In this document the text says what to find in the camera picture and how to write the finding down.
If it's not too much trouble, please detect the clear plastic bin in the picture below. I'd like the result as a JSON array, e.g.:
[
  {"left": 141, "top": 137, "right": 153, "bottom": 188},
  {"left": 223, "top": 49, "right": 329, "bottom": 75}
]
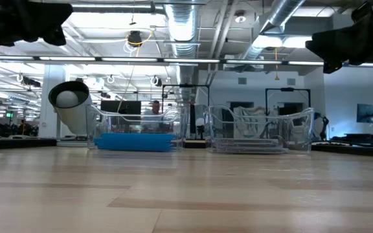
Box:
[
  {"left": 84, "top": 104, "right": 187, "bottom": 152},
  {"left": 203, "top": 105, "right": 315, "bottom": 155}
]

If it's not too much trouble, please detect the ceiling smoke detector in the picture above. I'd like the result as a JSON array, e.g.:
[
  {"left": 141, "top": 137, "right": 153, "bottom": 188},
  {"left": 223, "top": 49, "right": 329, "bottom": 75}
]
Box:
[{"left": 234, "top": 10, "right": 247, "bottom": 24}]

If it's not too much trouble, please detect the dark monitor screen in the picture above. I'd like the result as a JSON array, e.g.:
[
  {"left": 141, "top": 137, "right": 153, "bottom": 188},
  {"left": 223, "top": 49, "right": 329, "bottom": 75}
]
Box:
[{"left": 100, "top": 100, "right": 142, "bottom": 124}]

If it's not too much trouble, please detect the grey draped cover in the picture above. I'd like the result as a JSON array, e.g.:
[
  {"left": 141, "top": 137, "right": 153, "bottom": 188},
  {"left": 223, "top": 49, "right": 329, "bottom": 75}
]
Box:
[{"left": 233, "top": 106, "right": 271, "bottom": 140}]

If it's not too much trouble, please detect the person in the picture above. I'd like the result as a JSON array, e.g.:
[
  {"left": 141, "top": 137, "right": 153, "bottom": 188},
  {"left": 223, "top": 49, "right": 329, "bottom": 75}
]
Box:
[{"left": 141, "top": 99, "right": 165, "bottom": 133}]

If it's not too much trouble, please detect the long ceiling light bar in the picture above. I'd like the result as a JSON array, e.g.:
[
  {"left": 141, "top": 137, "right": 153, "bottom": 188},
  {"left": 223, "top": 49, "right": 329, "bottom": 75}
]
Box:
[{"left": 0, "top": 55, "right": 323, "bottom": 67}]

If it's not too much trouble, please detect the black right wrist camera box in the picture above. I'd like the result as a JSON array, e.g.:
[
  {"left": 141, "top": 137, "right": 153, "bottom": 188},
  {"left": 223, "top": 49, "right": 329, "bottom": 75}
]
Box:
[{"left": 351, "top": 1, "right": 373, "bottom": 24}]

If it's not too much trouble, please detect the yellow hanging cord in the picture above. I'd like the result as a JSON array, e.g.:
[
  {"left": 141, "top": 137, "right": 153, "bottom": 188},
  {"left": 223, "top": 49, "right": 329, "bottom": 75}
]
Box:
[{"left": 273, "top": 47, "right": 280, "bottom": 81}]

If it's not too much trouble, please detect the wall monitor screen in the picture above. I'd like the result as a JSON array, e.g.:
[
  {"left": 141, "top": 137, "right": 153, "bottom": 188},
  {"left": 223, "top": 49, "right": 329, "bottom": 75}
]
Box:
[{"left": 356, "top": 103, "right": 373, "bottom": 124}]

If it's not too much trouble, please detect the slanted silver ceiling duct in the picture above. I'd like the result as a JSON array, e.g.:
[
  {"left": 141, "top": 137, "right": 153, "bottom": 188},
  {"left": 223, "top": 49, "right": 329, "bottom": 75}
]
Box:
[{"left": 241, "top": 0, "right": 306, "bottom": 61}]

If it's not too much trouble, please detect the black ceiling cable reel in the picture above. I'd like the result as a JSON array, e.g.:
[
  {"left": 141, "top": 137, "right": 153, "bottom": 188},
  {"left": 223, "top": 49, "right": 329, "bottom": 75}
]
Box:
[{"left": 127, "top": 30, "right": 144, "bottom": 49}]

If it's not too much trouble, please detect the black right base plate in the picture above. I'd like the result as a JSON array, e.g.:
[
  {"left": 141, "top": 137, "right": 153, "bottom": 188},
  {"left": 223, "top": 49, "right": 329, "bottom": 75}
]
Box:
[{"left": 311, "top": 144, "right": 373, "bottom": 159}]

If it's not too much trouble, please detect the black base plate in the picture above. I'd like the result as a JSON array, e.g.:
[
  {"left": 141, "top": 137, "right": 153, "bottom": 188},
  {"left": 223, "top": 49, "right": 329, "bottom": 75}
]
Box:
[
  {"left": 0, "top": 138, "right": 58, "bottom": 150},
  {"left": 311, "top": 144, "right": 373, "bottom": 159}
]

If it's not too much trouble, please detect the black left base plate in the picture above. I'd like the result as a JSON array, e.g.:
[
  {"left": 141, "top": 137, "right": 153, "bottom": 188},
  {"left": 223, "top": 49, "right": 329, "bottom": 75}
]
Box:
[{"left": 0, "top": 138, "right": 58, "bottom": 150}]

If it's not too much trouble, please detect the ribbed silver ceiling duct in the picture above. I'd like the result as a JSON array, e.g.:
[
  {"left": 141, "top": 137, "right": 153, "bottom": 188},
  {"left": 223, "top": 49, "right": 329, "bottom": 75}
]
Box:
[{"left": 164, "top": 0, "right": 202, "bottom": 104}]

